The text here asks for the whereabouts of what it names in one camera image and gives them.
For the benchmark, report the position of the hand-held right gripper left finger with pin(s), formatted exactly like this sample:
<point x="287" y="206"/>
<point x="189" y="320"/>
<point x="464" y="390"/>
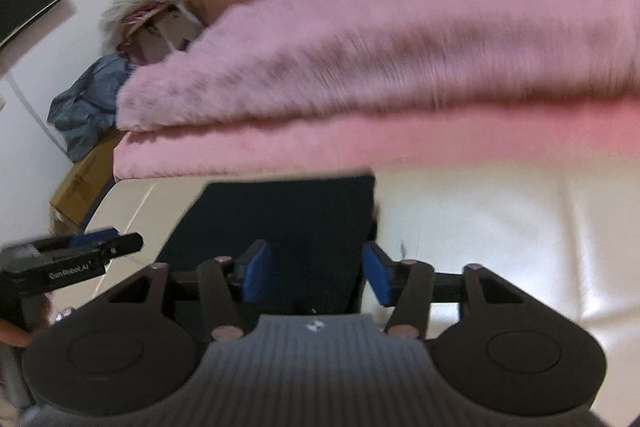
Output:
<point x="255" y="272"/>

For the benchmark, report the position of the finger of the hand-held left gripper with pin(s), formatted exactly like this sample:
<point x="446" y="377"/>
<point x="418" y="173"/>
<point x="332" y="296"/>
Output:
<point x="122" y="244"/>
<point x="95" y="236"/>

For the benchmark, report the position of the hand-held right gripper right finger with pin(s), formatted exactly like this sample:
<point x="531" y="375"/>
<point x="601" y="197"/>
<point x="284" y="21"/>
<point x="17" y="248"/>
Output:
<point x="377" y="274"/>

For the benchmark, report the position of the black pants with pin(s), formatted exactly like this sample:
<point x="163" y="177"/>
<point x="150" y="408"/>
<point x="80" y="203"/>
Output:
<point x="295" y="227"/>

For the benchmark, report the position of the person's left hand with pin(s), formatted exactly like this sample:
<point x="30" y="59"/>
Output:
<point x="14" y="334"/>

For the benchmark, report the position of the cardboard box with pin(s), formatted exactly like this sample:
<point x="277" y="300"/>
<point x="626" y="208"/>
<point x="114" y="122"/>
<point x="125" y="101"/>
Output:
<point x="82" y="187"/>

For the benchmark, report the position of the blue-grey cloth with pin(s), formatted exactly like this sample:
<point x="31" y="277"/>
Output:
<point x="87" y="102"/>

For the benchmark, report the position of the pink bed sheet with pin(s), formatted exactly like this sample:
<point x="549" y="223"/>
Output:
<point x="310" y="147"/>

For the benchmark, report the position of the pile of clothes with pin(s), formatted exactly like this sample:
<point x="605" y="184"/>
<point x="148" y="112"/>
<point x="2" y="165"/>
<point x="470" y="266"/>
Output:
<point x="160" y="34"/>

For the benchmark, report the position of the pink fuzzy blanket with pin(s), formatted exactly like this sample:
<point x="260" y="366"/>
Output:
<point x="390" y="27"/>

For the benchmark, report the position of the cream leather bed frame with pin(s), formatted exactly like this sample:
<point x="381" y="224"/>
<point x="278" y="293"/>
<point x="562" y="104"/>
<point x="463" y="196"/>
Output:
<point x="500" y="227"/>

